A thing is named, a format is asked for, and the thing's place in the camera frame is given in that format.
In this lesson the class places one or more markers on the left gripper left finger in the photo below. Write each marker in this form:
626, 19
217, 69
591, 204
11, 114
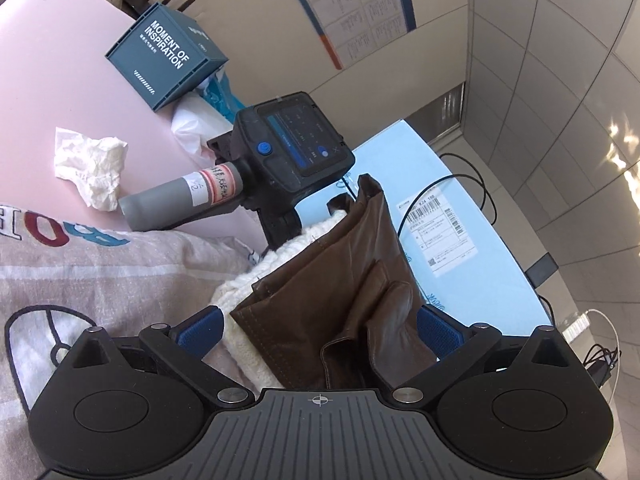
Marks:
178, 353

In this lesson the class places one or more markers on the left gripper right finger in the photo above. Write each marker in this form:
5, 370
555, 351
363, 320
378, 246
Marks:
460, 351

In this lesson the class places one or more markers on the brown leather jacket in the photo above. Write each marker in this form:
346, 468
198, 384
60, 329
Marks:
341, 314

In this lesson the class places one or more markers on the light blue foam board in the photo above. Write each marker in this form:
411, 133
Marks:
459, 261

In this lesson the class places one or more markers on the white plastic bag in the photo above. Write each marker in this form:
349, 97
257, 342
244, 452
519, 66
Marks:
204, 114

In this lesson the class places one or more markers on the patterned pink bed sheet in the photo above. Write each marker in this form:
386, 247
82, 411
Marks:
59, 278

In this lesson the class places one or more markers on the blue plastic crate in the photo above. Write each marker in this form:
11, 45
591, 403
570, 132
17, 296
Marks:
165, 54

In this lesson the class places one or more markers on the crumpled white tissue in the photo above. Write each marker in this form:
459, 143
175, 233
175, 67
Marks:
94, 166

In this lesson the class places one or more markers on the pink foam board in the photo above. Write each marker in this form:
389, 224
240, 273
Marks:
54, 74

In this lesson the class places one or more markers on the wall notice poster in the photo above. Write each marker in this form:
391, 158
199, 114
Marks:
350, 30

